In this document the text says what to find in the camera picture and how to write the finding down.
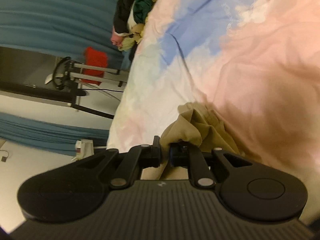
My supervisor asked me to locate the large teal curtain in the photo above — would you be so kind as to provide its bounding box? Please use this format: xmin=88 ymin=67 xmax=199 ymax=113
xmin=1 ymin=0 xmax=130 ymax=70

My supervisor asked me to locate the red cloth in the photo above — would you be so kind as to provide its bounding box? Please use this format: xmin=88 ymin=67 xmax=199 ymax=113
xmin=82 ymin=47 xmax=108 ymax=77

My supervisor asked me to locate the white dressing table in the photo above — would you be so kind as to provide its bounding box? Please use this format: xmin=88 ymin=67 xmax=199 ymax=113
xmin=72 ymin=139 xmax=106 ymax=161

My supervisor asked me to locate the exercise bike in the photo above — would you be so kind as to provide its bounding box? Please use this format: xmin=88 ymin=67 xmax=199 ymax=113
xmin=1 ymin=57 xmax=129 ymax=120

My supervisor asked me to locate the dark window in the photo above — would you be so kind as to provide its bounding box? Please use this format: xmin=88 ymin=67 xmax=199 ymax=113
xmin=1 ymin=47 xmax=62 ymax=90

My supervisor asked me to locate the beige garment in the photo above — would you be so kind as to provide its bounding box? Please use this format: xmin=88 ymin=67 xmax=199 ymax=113
xmin=139 ymin=102 xmax=263 ymax=181

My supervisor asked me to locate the narrow teal curtain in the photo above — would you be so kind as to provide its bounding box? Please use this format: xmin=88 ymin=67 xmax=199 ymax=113
xmin=1 ymin=113 xmax=109 ymax=156

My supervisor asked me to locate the pile of mixed clothes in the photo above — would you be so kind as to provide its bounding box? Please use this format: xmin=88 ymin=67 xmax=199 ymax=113
xmin=111 ymin=0 xmax=157 ymax=51

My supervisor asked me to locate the pink and blue bed duvet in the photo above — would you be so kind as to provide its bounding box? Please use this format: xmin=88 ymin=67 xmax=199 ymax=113
xmin=107 ymin=0 xmax=319 ymax=224

